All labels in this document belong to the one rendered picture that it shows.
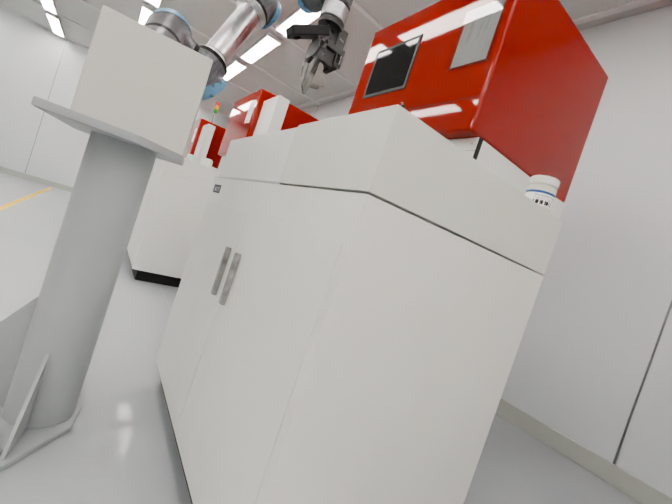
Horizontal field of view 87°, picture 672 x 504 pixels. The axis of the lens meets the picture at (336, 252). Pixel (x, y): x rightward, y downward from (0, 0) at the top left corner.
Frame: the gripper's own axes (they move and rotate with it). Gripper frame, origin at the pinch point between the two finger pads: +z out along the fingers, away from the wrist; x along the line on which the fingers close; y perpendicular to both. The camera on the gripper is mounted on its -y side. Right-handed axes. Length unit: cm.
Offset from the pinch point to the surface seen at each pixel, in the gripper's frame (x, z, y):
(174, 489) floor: -11, 111, -3
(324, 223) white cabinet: -40, 35, -4
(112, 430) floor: 14, 111, -17
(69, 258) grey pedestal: 15, 63, -39
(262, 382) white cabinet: -38, 67, -4
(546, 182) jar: -47, 7, 51
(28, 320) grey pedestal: 24, 84, -44
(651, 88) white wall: -3, -110, 207
